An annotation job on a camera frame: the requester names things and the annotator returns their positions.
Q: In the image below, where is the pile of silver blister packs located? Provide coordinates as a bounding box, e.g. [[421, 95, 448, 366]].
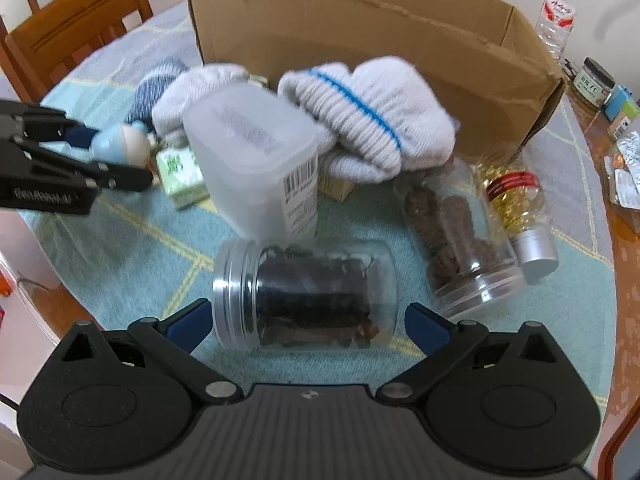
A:
[[602, 132, 640, 234]]

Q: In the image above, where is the white grey sock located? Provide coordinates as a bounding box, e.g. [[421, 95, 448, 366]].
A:
[[152, 63, 251, 147]]

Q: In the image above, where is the white sock with blue stripe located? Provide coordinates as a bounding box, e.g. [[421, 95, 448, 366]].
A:
[[277, 57, 458, 183]]

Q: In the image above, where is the small tan box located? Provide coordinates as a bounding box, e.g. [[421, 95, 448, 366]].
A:
[[320, 160, 356, 203]]

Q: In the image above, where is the clear jar of brown pieces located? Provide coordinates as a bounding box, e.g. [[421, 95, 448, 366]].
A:
[[395, 157, 526, 318]]

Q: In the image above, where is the blue knit cloth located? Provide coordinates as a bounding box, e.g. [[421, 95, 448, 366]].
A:
[[124, 56, 189, 126]]

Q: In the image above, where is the small blue box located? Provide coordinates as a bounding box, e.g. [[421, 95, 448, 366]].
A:
[[604, 85, 640, 134]]

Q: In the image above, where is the teal and grey checked mat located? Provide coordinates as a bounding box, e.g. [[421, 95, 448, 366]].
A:
[[17, 0, 619, 413]]

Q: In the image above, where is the frosted plastic container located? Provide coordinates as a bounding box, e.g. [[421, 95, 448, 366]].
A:
[[182, 84, 321, 241]]

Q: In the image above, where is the clear water bottle red label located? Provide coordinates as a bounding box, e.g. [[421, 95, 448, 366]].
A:
[[535, 0, 581, 61]]

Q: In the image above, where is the clear jar of dark pieces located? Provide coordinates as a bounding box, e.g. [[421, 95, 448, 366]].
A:
[[212, 238, 398, 352]]

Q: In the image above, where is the brown cardboard box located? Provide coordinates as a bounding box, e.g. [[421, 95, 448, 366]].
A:
[[187, 0, 568, 161]]

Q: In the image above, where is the gold capsule bottle silver cap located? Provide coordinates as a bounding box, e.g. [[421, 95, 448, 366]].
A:
[[475, 152, 559, 282]]

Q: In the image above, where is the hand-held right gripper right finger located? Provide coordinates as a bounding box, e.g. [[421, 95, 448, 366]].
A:
[[375, 302, 558, 406]]

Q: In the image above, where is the green tissue pack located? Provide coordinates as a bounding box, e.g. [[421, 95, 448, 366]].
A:
[[155, 145, 211, 210]]

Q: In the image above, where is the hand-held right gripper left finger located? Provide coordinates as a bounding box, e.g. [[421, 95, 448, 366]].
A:
[[60, 299, 241, 406]]

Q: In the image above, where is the glass jar with black lid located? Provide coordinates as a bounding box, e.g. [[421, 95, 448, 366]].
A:
[[570, 57, 617, 111]]

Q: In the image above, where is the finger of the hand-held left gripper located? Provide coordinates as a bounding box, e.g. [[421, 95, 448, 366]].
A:
[[0, 137, 154, 193], [0, 99, 98, 150]]

